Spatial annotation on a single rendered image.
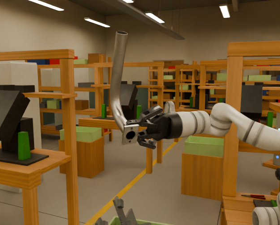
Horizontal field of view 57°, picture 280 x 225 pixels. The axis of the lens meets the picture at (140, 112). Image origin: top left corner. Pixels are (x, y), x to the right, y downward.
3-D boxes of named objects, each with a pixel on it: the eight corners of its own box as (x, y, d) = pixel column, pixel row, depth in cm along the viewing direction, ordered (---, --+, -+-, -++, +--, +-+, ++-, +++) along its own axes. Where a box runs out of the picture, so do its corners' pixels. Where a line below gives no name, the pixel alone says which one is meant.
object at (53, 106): (102, 145, 645) (100, 52, 613) (26, 137, 737) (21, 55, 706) (113, 140, 694) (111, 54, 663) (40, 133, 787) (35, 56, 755)
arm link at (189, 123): (160, 125, 83) (176, 123, 86) (179, 145, 74) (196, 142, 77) (165, 99, 79) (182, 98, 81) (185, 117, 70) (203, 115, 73)
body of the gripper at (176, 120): (187, 118, 70) (157, 121, 67) (181, 144, 74) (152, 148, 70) (173, 106, 76) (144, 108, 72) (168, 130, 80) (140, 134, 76)
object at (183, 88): (216, 118, 1058) (219, 63, 1027) (147, 114, 1170) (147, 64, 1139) (218, 116, 1108) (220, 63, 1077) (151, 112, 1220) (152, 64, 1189)
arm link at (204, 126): (179, 131, 83) (186, 107, 78) (217, 126, 89) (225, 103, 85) (191, 144, 77) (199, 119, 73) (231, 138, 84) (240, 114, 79)
